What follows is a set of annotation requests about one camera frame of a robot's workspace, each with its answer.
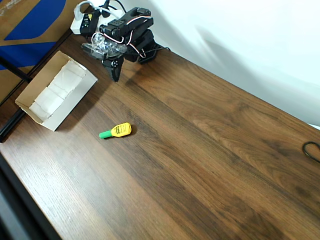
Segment yellow bottle with green cap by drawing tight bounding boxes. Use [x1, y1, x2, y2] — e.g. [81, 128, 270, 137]
[98, 121, 133, 140]

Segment white cardboard box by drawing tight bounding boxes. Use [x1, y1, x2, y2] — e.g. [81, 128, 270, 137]
[14, 50, 99, 132]

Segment black power adapter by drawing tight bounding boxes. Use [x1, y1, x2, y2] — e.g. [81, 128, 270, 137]
[79, 9, 101, 35]

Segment white power strip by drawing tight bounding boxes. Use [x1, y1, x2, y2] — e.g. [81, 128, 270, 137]
[70, 4, 126, 36]

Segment white paper padding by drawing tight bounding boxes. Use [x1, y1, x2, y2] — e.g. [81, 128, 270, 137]
[29, 61, 87, 120]

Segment large brown blue cardboard carton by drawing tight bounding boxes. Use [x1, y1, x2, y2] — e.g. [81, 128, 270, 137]
[0, 0, 73, 108]

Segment black metal pole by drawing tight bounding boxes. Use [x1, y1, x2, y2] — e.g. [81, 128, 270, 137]
[0, 56, 34, 83]

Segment black metal bar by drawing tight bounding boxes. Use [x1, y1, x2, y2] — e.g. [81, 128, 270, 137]
[0, 109, 26, 144]

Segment tape-wrapped camera on gripper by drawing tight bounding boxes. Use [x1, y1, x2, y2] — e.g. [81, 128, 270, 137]
[81, 32, 127, 60]

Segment black base power cable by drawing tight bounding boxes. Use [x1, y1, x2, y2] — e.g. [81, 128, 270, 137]
[139, 46, 171, 59]

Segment black looped cable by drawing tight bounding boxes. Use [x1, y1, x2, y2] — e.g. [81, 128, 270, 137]
[302, 141, 320, 164]

